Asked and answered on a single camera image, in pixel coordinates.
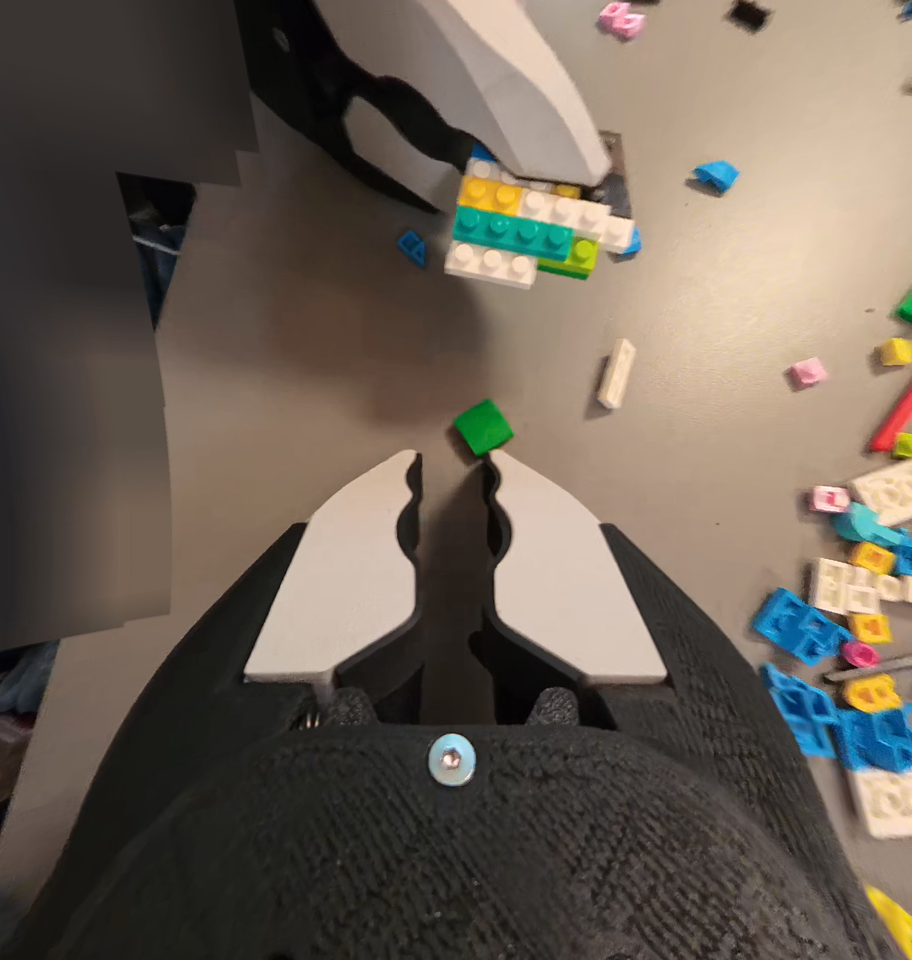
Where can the multicolour toy brick assembly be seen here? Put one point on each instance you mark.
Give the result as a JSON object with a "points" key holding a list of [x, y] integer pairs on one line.
{"points": [[516, 229]]}

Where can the white long toy brick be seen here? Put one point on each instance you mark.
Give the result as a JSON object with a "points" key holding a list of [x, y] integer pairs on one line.
{"points": [[617, 373]]}

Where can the pile of colourful toy bricks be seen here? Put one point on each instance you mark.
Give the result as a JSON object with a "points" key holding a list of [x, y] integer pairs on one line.
{"points": [[876, 735]]}

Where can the blue sloped toy brick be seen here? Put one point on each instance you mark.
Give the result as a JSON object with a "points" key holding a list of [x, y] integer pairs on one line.
{"points": [[716, 176]]}

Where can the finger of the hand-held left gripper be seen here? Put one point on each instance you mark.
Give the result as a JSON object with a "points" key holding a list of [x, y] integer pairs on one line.
{"points": [[501, 75], [396, 150]]}

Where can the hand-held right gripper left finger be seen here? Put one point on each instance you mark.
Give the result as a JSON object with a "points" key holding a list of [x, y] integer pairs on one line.
{"points": [[343, 577]]}

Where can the red long toy brick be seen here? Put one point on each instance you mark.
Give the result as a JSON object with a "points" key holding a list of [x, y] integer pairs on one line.
{"points": [[906, 409]]}

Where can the yellow toy brick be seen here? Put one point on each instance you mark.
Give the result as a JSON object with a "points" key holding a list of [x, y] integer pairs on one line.
{"points": [[898, 922], [896, 351]]}

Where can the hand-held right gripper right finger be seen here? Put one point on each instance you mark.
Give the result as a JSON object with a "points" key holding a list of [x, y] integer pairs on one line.
{"points": [[568, 585]]}

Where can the pink toy brick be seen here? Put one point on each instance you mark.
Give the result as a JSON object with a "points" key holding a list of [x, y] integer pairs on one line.
{"points": [[807, 372], [621, 19]]}

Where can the black toy brick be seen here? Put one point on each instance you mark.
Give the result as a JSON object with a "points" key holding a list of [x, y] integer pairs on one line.
{"points": [[748, 15]]}

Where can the small blue toy brick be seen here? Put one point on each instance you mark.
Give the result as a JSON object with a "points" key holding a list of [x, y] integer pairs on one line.
{"points": [[412, 247]]}

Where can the dark blue cloth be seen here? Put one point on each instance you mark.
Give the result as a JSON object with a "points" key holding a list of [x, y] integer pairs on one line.
{"points": [[155, 255]]}

